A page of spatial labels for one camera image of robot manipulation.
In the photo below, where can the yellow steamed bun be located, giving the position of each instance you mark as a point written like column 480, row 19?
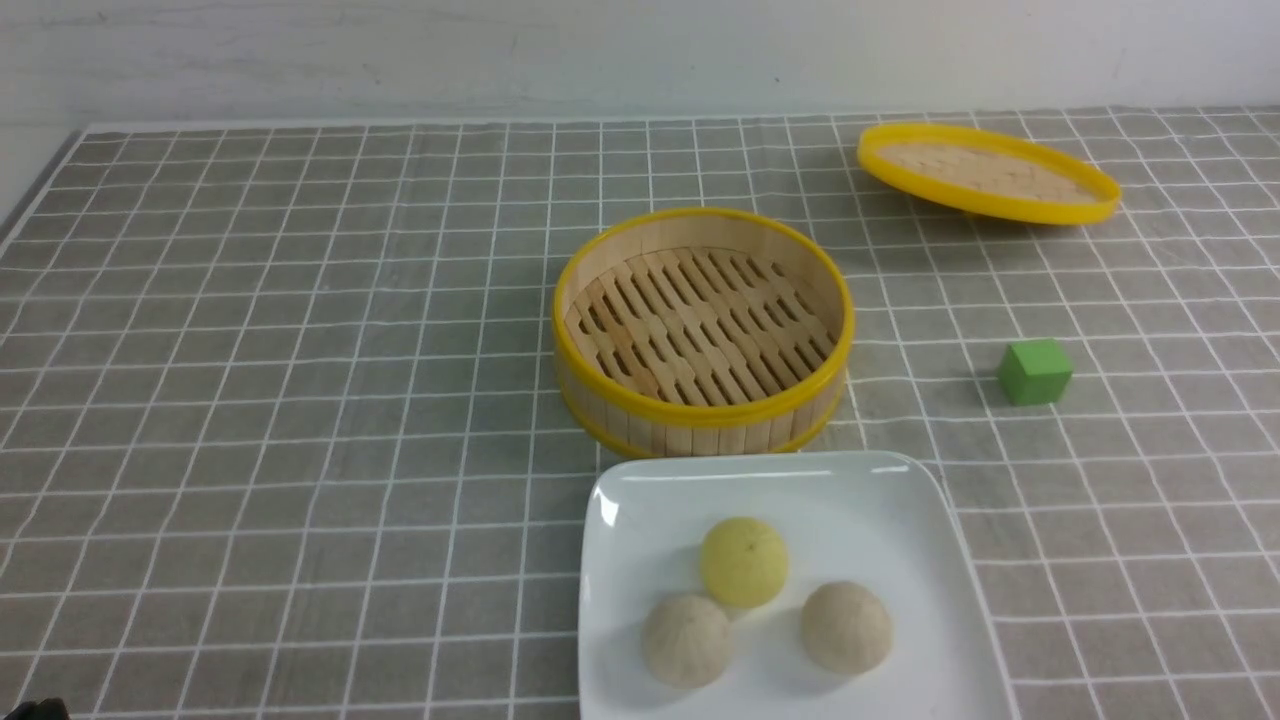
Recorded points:
column 743, row 562

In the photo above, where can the white steamed bun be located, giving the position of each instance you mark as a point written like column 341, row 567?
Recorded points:
column 846, row 629
column 687, row 641

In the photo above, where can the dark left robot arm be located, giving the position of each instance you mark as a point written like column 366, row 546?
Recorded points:
column 49, row 709

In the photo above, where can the white square plate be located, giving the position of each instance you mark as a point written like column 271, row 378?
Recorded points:
column 869, row 517

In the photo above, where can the bamboo steamer basket yellow rim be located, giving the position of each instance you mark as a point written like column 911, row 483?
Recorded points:
column 702, row 332

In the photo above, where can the grey checked tablecloth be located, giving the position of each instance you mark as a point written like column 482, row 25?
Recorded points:
column 282, row 437

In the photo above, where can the green cube block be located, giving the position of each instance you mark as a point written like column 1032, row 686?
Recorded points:
column 1034, row 372

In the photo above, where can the yellow rimmed steamer lid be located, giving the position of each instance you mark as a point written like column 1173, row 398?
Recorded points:
column 989, row 174

